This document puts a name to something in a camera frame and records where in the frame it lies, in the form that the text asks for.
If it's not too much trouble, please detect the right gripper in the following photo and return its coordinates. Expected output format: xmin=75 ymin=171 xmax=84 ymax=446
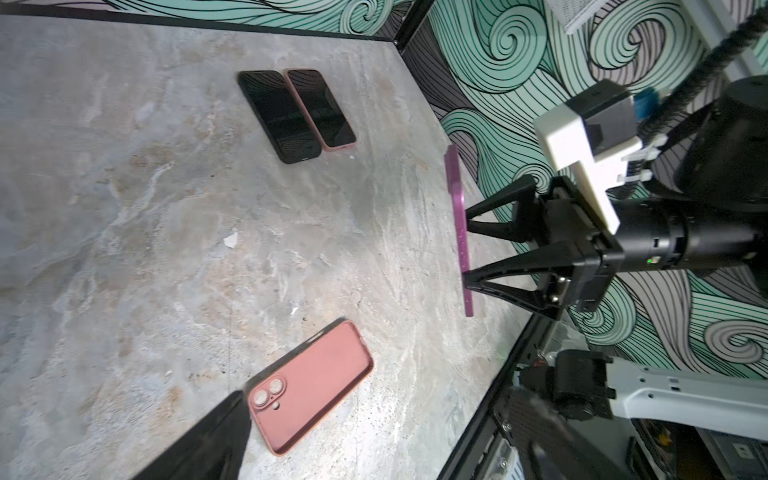
xmin=463 ymin=175 xmax=767 ymax=320

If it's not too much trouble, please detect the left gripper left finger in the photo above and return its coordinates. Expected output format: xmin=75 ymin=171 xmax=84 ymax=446
xmin=134 ymin=390 xmax=252 ymax=480

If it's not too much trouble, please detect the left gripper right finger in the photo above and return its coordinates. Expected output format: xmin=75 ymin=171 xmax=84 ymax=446
xmin=493 ymin=386 xmax=631 ymax=479

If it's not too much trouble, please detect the pink phone case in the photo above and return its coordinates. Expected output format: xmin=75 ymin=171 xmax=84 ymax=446
xmin=245 ymin=318 xmax=374 ymax=456

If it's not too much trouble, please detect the purple-edged black smartphone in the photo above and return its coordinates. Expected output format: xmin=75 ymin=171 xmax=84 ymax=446
xmin=285 ymin=69 xmax=357 ymax=151

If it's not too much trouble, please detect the black phone case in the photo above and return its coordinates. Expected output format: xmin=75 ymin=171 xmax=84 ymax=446
xmin=237 ymin=70 xmax=321 ymax=164

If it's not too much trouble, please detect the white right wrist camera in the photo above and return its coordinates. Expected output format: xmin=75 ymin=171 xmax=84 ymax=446
xmin=533 ymin=80 xmax=668 ymax=234

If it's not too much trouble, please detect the clear acrylic wall holder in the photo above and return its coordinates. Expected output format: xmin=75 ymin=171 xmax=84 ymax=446
xmin=545 ymin=0 xmax=607 ymax=35

